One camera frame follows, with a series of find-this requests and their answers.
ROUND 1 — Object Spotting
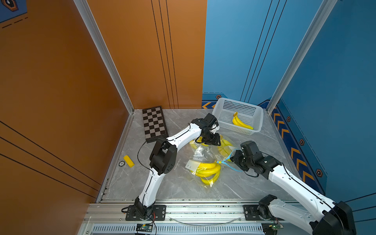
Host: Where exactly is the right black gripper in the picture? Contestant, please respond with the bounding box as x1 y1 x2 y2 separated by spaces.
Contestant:
227 149 254 171

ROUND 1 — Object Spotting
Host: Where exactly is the yellow banana bunch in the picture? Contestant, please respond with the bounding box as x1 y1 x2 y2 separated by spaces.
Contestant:
232 112 254 130

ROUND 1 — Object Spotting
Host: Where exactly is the clear zip-top bag blue seal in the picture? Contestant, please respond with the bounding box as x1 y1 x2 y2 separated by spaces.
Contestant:
217 149 243 172

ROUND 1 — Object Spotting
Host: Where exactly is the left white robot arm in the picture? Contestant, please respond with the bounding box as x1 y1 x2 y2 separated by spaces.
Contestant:
133 114 220 220

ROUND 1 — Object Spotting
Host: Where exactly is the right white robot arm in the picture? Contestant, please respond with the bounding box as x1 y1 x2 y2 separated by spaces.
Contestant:
228 141 357 235

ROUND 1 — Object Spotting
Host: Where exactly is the white plastic basket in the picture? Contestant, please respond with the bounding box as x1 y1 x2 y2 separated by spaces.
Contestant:
212 98 263 135

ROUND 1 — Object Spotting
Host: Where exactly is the brown checkered chessboard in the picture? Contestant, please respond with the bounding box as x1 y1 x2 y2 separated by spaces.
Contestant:
142 106 168 143

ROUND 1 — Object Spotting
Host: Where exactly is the right green circuit board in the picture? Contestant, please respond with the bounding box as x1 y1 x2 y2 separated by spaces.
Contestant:
262 223 283 235

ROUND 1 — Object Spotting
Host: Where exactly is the green circuit board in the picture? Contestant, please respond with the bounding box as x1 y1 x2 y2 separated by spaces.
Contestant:
262 223 283 235
135 224 153 234

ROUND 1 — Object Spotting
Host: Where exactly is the small yellow block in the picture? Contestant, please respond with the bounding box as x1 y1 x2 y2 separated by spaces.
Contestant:
123 155 135 167

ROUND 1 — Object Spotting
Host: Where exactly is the left green circuit board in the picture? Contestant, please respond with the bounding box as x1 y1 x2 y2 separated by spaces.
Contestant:
135 224 153 234

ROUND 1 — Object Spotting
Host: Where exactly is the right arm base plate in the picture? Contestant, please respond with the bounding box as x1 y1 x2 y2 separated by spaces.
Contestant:
243 205 263 221

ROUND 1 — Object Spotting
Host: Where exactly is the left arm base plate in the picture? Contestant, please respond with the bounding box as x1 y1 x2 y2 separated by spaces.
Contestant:
125 205 166 221

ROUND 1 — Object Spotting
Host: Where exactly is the aluminium front rail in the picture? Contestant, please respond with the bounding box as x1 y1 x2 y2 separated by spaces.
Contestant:
82 199 312 225

